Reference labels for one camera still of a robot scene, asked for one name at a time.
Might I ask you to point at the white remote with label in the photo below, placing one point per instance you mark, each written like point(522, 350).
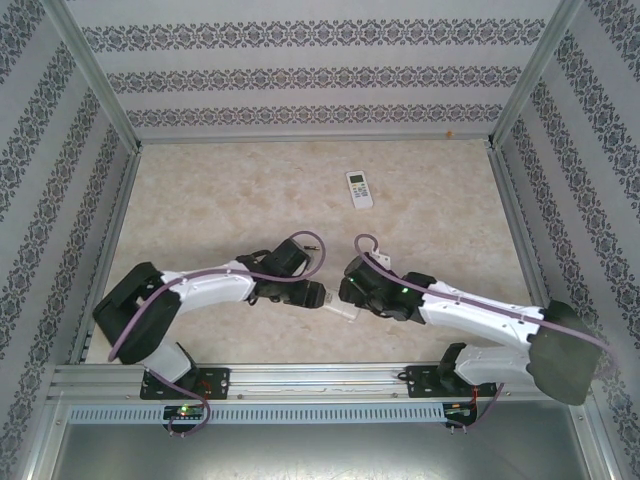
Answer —
point(346, 312)

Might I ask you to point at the white remote with display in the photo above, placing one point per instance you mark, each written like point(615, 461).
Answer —
point(358, 191)

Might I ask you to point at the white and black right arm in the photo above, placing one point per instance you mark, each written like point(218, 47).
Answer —
point(475, 320)

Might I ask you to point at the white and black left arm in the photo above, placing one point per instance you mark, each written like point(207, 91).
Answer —
point(210, 286)

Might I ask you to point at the small controller board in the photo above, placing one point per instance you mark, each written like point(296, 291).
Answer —
point(459, 408)
point(185, 412)

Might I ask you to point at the grey metal sheet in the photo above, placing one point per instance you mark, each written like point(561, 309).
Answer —
point(325, 452)

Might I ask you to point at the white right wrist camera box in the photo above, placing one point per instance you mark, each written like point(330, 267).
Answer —
point(382, 258)

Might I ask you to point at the aluminium frame rail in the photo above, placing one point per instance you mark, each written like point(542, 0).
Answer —
point(310, 382)

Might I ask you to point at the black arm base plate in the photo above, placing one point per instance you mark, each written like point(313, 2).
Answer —
point(420, 382)
point(215, 382)

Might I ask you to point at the aluminium side rail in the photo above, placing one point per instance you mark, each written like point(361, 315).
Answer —
point(107, 250)
point(522, 250)

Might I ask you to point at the aluminium frame post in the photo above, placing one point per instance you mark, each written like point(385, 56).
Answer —
point(537, 70)
point(95, 75)

